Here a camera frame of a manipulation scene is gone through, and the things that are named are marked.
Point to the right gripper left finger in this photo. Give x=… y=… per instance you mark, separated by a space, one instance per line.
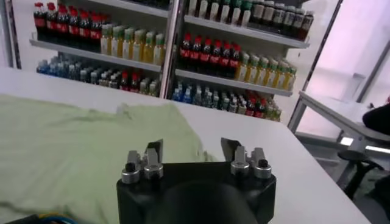
x=150 y=164

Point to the yellow juice bottle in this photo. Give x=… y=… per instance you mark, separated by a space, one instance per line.
x=262 y=73
x=253 y=70
x=244 y=68
x=149 y=48
x=272 y=75
x=290 y=79
x=117 y=43
x=281 y=76
x=139 y=47
x=106 y=41
x=159 y=51
x=128 y=45

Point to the green-capped dark tea bottle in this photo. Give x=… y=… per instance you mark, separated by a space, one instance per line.
x=235 y=12
x=214 y=9
x=192 y=7
x=225 y=11
x=203 y=8
x=245 y=14

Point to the dark bottle with beige label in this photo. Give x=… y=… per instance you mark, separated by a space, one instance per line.
x=268 y=17
x=298 y=24
x=258 y=16
x=288 y=22
x=278 y=19
x=307 y=26

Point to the white metal-framed side table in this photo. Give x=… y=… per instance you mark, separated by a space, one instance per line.
x=329 y=106

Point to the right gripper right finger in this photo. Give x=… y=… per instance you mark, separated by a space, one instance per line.
x=243 y=162

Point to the light green polo shirt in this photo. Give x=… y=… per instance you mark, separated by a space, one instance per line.
x=76 y=152

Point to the red-capped cola bottle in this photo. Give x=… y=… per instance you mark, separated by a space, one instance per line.
x=95 y=35
x=195 y=54
x=73 y=30
x=225 y=61
x=50 y=24
x=39 y=22
x=62 y=27
x=84 y=32
x=234 y=63
x=215 y=59
x=185 y=51
x=205 y=57

